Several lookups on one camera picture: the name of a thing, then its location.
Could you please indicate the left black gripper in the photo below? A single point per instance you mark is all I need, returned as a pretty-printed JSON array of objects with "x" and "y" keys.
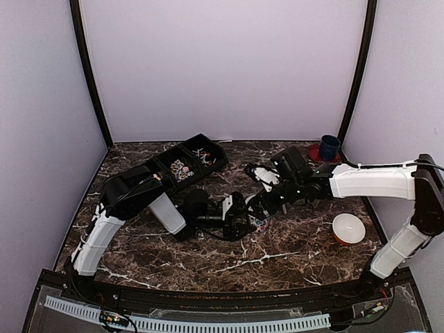
[{"x": 230, "y": 213}]

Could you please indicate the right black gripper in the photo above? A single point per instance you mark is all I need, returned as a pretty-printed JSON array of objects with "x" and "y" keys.
[{"x": 261, "y": 195}]

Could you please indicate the clear plastic cup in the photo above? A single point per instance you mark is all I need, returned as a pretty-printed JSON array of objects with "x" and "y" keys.
[{"x": 261, "y": 226}]

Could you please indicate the black three-compartment candy tray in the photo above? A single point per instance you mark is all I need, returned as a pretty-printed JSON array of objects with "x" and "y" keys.
[{"x": 160, "y": 163}]

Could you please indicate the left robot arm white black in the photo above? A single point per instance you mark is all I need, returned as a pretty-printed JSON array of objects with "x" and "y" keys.
[{"x": 127, "y": 194}]

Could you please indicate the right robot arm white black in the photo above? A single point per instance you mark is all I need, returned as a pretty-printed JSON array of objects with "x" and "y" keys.
[{"x": 417, "y": 180}]

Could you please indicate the stick candies pile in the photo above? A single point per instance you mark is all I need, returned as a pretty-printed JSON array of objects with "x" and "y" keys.
[{"x": 204, "y": 157}]

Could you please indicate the red plate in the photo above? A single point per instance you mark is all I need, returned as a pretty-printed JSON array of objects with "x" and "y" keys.
[{"x": 313, "y": 152}]

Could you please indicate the blue mug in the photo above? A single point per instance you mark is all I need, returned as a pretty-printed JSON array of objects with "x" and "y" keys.
[{"x": 329, "y": 147}]

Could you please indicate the swirl lollipops pile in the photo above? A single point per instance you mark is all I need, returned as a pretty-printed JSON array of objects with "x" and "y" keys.
[{"x": 181, "y": 171}]

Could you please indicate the orange white bowl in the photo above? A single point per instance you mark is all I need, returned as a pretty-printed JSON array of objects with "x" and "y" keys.
[{"x": 348, "y": 229}]

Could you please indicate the right circuit board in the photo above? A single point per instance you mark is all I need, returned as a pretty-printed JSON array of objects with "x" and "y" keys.
[{"x": 373, "y": 309}]

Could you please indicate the circuit board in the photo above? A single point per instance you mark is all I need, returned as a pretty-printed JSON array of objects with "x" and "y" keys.
[
  {"x": 112, "y": 319},
  {"x": 373, "y": 309}
]

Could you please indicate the left circuit board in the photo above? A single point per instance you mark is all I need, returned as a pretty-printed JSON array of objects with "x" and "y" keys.
[{"x": 112, "y": 319}]

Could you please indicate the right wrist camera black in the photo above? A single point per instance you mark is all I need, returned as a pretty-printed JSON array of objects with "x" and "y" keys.
[{"x": 291, "y": 165}]

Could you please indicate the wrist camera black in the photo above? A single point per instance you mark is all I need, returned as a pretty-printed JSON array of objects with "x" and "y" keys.
[
  {"x": 291, "y": 165},
  {"x": 195, "y": 204}
]

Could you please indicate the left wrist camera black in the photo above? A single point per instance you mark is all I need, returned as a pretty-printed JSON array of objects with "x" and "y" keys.
[{"x": 195, "y": 204}]

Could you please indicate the black front table rail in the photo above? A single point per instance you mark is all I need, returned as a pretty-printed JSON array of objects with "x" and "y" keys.
[{"x": 335, "y": 297}]

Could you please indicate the white slotted cable duct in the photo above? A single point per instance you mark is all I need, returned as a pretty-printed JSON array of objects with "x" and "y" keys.
[{"x": 139, "y": 323}]

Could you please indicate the right black frame post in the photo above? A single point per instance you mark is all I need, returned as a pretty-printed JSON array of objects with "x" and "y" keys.
[{"x": 355, "y": 87}]

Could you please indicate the black frame post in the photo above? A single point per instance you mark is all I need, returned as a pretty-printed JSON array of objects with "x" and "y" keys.
[
  {"x": 85, "y": 61},
  {"x": 355, "y": 87}
]

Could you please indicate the left black frame post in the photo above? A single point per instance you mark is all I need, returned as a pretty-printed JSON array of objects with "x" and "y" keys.
[{"x": 85, "y": 61}]

